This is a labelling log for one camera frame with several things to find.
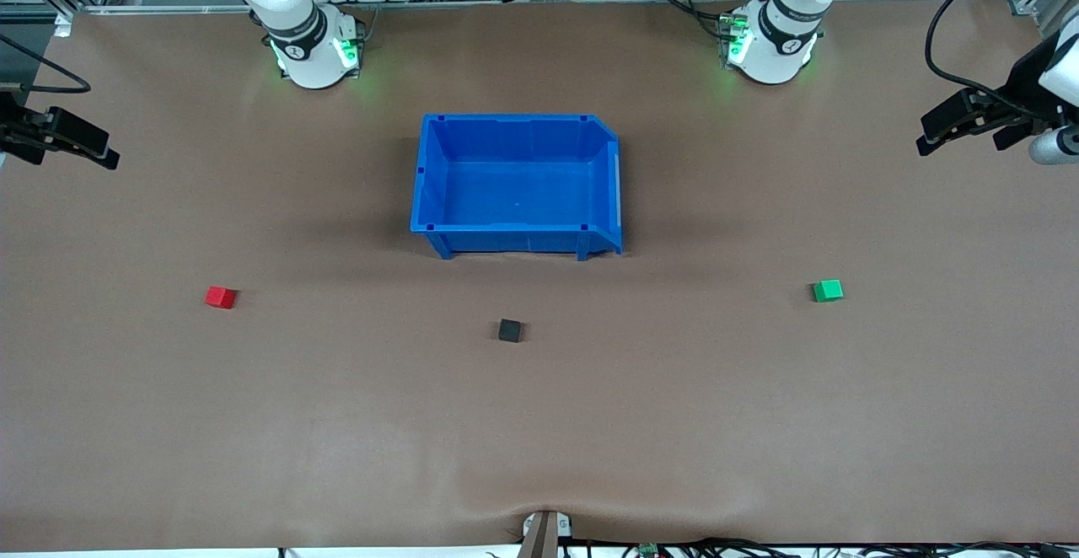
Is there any brown camera mount post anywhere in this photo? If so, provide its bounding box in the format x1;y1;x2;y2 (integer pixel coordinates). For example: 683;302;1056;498
516;510;576;558

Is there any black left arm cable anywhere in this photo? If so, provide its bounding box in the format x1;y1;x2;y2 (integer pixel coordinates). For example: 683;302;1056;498
925;0;1025;108

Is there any blue plastic storage bin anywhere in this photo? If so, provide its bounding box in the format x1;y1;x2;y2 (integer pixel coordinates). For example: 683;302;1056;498
410;113;625;262

